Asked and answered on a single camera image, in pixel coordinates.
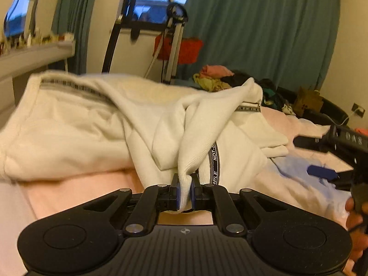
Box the black garment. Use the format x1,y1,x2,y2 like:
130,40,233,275
221,70,260,87

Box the metal folding stand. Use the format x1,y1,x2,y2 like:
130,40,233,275
144,0,189,86

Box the white hooded sweatshirt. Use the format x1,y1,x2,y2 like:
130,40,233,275
0,70,290,191

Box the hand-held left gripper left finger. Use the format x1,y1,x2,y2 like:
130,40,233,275
83,174,188,237

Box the wall socket with plug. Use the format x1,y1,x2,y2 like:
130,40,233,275
352,102,365,118

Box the dark green garment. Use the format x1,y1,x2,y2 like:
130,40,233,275
259,78,288,110

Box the dark framed window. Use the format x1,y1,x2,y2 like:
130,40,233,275
120,0,196,32

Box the row of small bottles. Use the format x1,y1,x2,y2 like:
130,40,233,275
0,27,76,56

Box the narrow teal curtain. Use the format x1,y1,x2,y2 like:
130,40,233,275
52,0,102,75

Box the pink bed sheet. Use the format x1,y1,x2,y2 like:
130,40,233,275
0,103,368,276

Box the wavy edged mirror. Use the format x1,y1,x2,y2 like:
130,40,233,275
3,0,40,40

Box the person's right hand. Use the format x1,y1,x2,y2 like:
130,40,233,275
344,198,368,265

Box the pink garment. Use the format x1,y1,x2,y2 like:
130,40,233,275
200,65,235,79

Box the red fabric bag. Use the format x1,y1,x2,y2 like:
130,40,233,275
154,33,204,65

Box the white dresser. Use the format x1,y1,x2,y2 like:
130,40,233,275
0,40,76,121

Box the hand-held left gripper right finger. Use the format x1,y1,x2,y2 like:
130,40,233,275
191,175,285,236

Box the brown cardboard box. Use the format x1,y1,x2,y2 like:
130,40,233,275
293,86,324,116

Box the light blue cloth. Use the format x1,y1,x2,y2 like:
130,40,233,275
270,149,355,207

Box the white charging cable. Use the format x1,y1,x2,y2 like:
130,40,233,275
324,108,360,125

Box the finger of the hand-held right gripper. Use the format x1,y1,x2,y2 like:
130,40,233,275
306,164,340,183
293,134,327,153

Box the wide teal curtain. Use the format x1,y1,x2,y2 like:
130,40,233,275
176,0,341,93

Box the yellow-green garment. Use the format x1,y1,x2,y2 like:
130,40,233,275
193,73,232,92

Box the black bed frame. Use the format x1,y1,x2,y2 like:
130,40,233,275
276,87,351,127

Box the black curved pole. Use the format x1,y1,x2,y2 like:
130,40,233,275
101,14,125,74

